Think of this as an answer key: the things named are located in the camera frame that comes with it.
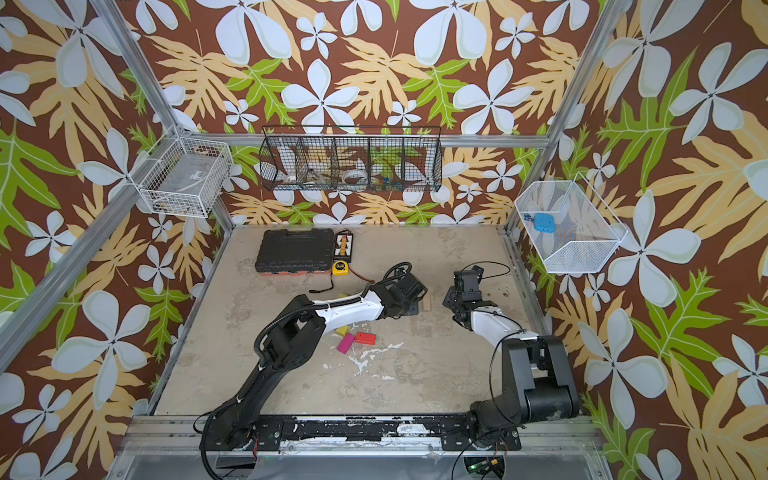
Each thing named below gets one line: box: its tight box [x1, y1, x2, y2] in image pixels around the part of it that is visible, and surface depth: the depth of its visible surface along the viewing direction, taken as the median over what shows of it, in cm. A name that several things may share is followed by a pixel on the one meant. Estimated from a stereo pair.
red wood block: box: [355, 332, 377, 346], surface depth 92 cm
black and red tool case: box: [255, 228, 335, 276], surface depth 112 cm
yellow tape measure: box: [332, 260, 349, 276], surface depth 107 cm
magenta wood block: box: [337, 333, 355, 355], surface depth 92 cm
